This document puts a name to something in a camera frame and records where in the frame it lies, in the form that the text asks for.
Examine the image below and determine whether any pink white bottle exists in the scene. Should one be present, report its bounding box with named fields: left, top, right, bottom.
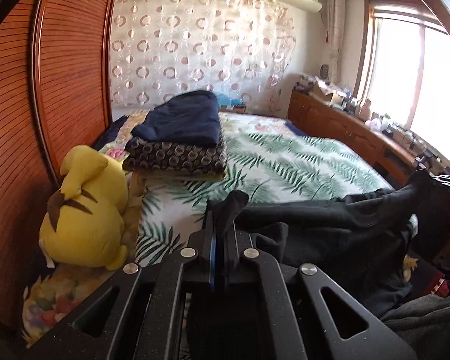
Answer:
left=358, top=99, right=371, bottom=122

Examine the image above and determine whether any wooden framed window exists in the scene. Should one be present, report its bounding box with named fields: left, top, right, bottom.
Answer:
left=356, top=0, right=450, bottom=161

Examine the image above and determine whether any black garment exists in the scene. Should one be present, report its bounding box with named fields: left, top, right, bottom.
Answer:
left=207, top=170, right=433, bottom=318

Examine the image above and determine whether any long wooden sideboard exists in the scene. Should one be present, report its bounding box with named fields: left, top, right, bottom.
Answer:
left=288, top=91, right=416, bottom=187

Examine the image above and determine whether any palm leaf bed sheet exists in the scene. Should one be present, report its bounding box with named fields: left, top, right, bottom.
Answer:
left=135, top=113, right=390, bottom=267

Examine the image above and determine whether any circle-patterned sheer curtain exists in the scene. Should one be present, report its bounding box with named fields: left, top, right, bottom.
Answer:
left=109, top=0, right=296, bottom=116

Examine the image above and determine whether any blue item behind bed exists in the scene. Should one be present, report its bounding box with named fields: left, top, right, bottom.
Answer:
left=214, top=92, right=244, bottom=108

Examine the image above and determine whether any cardboard box on sideboard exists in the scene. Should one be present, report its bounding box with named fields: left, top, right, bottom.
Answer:
left=309, top=80, right=347, bottom=104

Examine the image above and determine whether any folded navy blue garment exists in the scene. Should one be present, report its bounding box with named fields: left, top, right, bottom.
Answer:
left=131, top=90, right=221, bottom=148

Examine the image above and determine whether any yellow plush toy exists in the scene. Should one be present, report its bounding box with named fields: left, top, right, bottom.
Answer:
left=39, top=145, right=128, bottom=271

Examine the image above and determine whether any wooden louvered wardrobe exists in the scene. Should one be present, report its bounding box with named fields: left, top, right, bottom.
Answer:
left=0, top=0, right=122, bottom=327

